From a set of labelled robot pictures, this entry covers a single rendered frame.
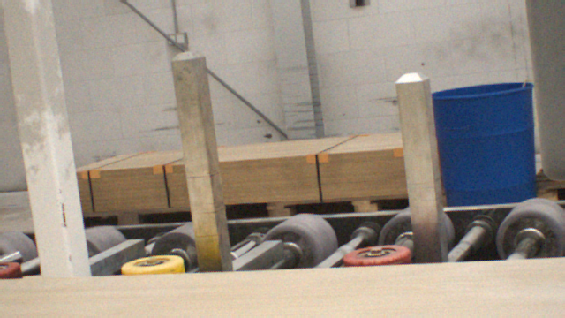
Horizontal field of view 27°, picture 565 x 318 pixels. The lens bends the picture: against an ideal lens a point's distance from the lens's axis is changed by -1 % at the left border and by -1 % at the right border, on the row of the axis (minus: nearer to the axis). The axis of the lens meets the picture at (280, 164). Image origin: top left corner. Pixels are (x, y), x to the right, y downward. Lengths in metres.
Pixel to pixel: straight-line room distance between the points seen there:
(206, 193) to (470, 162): 4.39
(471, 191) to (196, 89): 4.45
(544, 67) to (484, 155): 5.59
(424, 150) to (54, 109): 0.47
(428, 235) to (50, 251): 0.48
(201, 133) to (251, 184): 5.23
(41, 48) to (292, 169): 5.20
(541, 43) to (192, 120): 1.28
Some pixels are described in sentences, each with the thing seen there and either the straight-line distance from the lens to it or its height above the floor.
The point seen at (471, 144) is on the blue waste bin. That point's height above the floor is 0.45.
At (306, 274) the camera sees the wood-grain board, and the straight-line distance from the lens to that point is 1.35.
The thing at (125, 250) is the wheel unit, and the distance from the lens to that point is 1.93.
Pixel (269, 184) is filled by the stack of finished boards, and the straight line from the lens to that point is 6.72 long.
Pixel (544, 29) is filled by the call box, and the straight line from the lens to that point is 0.28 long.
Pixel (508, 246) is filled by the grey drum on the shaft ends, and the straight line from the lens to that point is 1.86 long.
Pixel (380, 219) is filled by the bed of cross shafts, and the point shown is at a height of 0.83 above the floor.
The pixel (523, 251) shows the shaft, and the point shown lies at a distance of 1.75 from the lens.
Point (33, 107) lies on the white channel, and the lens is 1.51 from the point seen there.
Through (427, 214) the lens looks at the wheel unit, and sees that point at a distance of 1.46.
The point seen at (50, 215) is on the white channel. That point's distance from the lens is 1.52.
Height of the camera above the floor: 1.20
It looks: 7 degrees down
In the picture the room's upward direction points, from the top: 7 degrees counter-clockwise
